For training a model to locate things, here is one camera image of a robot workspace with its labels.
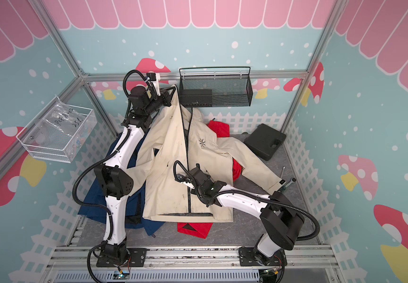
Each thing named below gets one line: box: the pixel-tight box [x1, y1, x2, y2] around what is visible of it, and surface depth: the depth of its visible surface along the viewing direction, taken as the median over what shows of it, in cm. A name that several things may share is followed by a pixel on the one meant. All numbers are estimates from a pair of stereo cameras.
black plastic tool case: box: [243, 123, 287, 161], surface depth 112 cm
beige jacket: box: [130, 87, 285, 222], surface depth 88 cm
